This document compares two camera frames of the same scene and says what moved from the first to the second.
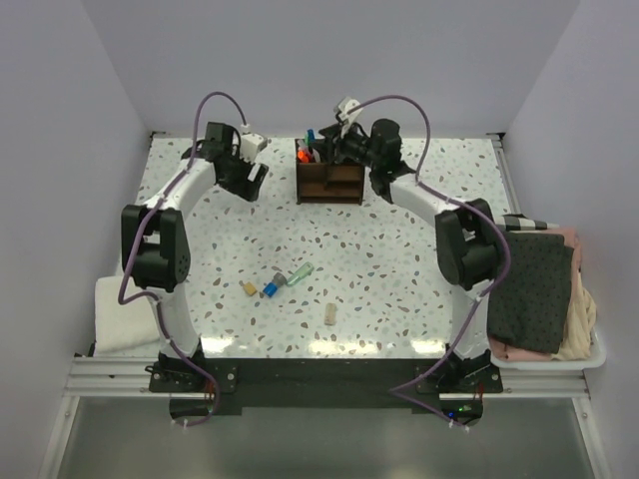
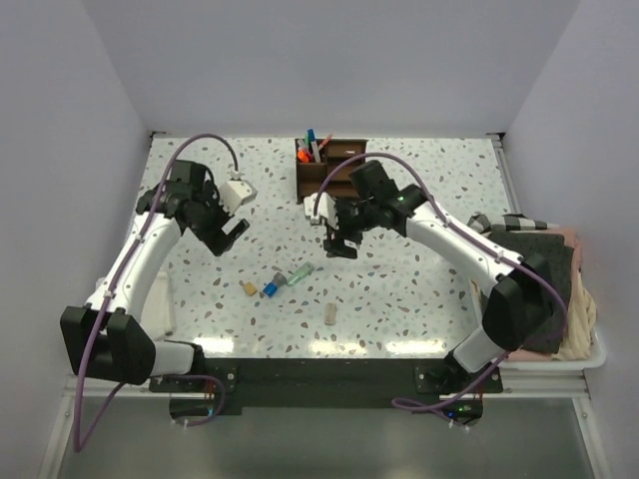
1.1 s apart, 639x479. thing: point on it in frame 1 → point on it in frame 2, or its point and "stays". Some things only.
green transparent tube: [301, 274] stays
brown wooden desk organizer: [327, 183] stays
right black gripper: [332, 141] → [336, 240]
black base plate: [448, 387] stays
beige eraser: [329, 313] stays
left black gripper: [247, 189] → [216, 239]
